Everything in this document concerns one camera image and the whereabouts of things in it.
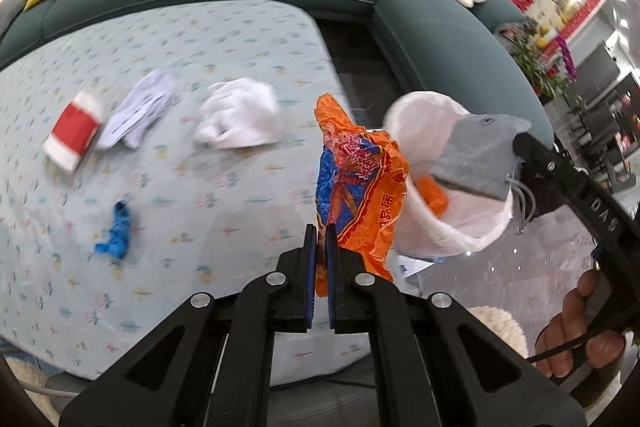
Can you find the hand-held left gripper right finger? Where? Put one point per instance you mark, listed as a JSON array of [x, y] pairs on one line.
[[332, 267]]

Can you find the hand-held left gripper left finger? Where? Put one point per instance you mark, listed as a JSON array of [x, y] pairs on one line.
[[310, 267]]

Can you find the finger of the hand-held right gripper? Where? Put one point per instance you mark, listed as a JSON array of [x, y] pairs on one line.
[[532, 149], [545, 197]]

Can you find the grey face mask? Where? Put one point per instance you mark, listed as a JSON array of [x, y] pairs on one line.
[[475, 157]]

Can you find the orange snack wrapper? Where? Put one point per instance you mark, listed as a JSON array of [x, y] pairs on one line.
[[360, 167]]

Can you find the white trash bag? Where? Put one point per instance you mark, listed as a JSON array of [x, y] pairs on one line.
[[425, 117]]

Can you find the person's right hand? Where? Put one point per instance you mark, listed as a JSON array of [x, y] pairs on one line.
[[565, 332]]

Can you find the green potted plant red pot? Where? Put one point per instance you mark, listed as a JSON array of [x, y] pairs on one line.
[[530, 57]]

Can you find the purple orchid plant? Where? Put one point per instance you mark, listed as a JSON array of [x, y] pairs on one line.
[[567, 62]]

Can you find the dark dining furniture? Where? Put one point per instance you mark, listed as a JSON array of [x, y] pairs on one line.
[[600, 77]]

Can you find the small orange wrapper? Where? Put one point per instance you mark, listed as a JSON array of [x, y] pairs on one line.
[[432, 194]]

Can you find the floral light blue tablecloth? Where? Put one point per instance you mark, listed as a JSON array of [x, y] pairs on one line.
[[200, 207]]

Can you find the crumpled white tissue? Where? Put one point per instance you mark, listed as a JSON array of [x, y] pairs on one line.
[[240, 117]]

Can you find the blue crumpled plastic wrapper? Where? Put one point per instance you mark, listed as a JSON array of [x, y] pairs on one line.
[[117, 232]]

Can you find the white crumpled plastic wrapper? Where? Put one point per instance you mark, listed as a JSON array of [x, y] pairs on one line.
[[140, 107]]

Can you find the red white packet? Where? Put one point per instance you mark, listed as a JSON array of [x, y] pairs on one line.
[[75, 129]]

